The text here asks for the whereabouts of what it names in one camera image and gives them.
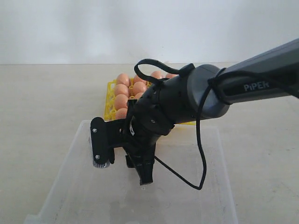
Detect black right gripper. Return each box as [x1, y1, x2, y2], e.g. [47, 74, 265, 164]
[106, 99, 157, 186]

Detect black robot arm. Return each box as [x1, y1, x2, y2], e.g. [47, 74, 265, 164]
[117, 40, 299, 185]

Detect clear plastic bin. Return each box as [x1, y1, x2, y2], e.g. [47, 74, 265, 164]
[25, 120, 238, 224]

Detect yellow plastic egg tray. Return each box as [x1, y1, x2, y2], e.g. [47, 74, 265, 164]
[103, 78, 196, 126]

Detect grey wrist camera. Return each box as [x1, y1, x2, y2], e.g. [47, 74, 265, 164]
[90, 117, 115, 168]

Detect black cable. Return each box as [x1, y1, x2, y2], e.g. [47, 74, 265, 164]
[126, 58, 299, 191]

